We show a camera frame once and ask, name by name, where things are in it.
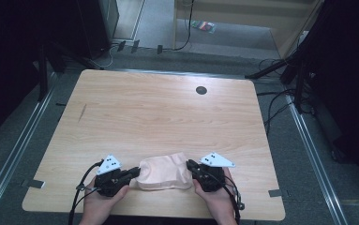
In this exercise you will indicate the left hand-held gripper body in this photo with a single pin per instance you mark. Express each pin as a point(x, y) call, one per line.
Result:
point(110, 179)

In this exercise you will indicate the black cabinet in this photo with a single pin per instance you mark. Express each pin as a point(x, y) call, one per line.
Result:
point(97, 25)

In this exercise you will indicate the black metal stand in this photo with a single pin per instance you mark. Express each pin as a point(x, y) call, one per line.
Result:
point(274, 67)

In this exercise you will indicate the person's right hand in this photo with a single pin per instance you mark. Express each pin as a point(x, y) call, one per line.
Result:
point(217, 203)

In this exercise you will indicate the person's left hand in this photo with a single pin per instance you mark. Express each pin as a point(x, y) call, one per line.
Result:
point(100, 207)

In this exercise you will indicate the grey tape strip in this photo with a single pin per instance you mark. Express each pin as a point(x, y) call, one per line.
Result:
point(275, 193)
point(33, 183)

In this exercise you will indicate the beige wooden partition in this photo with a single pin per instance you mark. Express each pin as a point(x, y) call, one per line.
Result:
point(230, 15)

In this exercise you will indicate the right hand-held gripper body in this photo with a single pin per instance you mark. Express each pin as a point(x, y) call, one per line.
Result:
point(213, 173)

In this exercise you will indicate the colourful packet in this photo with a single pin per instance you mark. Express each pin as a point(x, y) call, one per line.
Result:
point(204, 26)

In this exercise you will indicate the metal floor rail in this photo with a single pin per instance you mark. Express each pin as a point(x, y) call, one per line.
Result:
point(314, 156)
point(21, 137)

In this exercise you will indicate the black round table grommet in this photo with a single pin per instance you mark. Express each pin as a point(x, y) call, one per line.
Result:
point(201, 90)

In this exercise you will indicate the black upright post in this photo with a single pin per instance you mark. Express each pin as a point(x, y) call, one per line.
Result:
point(42, 75)

